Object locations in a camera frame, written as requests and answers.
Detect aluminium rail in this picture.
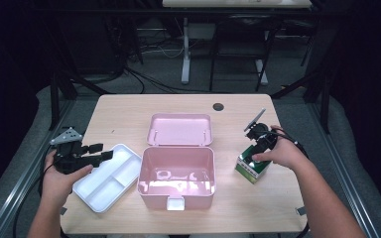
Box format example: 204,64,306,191
0,98,77,238
312,100,381,238

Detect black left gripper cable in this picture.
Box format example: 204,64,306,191
12,162,55,238

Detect person's right hand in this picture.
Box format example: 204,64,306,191
252,125,309,172

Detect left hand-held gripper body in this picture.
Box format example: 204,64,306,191
50,127,95,176

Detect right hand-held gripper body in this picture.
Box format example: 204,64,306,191
243,108,278,155

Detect white divided tray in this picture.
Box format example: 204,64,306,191
72,143,143,214

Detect black metal stand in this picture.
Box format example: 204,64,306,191
271,63,332,135
48,65,113,131

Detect green and white medicine box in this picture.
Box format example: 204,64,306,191
234,143,272,185

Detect black floor cables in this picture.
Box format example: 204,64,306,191
123,65,212,95

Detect person's left hand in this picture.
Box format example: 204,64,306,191
42,150,94,207

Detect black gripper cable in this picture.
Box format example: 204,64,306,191
267,128,312,238
12,162,55,238

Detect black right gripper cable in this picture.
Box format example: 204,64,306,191
267,128,312,238

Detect white desk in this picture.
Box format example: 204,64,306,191
162,0,313,86

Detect black chair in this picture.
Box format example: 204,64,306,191
208,14,283,93

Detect pink plastic storage box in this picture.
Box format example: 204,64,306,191
137,112,216,212

